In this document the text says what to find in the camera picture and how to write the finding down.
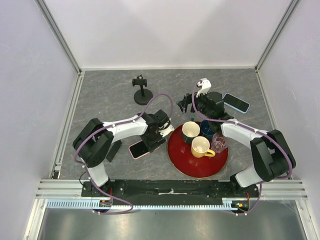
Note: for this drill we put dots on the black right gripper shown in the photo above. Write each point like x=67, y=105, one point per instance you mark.
x=187, y=100

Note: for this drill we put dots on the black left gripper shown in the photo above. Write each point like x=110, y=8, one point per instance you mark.
x=152, y=145

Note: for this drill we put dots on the pink cased phone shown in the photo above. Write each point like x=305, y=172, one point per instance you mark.
x=138, y=150

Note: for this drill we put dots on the black phone stand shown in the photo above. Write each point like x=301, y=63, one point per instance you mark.
x=143, y=95

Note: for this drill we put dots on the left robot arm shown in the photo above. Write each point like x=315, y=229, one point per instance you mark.
x=97, y=138

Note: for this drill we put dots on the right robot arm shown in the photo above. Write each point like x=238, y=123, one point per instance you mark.
x=271, y=155

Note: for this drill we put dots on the blue cased phone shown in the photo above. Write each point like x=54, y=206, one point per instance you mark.
x=236, y=103

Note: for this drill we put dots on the red round tray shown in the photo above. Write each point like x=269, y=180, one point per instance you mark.
x=181, y=157

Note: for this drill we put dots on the green mug white inside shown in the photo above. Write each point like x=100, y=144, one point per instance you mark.
x=190, y=130

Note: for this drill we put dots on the dark blue cup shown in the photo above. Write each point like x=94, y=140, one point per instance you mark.
x=206, y=131

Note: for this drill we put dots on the black rectangular block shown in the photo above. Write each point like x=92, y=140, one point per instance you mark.
x=113, y=151

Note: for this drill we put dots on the yellow mug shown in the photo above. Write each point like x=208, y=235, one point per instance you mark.
x=200, y=147

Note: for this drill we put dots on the clear glass cup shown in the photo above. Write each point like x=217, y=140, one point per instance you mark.
x=219, y=143

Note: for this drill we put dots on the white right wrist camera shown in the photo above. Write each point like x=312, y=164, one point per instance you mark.
x=204, y=86

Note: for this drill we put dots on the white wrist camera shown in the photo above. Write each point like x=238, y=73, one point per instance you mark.
x=167, y=129
x=204, y=86

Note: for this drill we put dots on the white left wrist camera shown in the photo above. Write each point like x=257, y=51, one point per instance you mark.
x=167, y=129

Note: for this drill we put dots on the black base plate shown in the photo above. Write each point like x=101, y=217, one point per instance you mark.
x=177, y=192

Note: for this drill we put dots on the aluminium frame rail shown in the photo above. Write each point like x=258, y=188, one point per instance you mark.
x=58, y=34

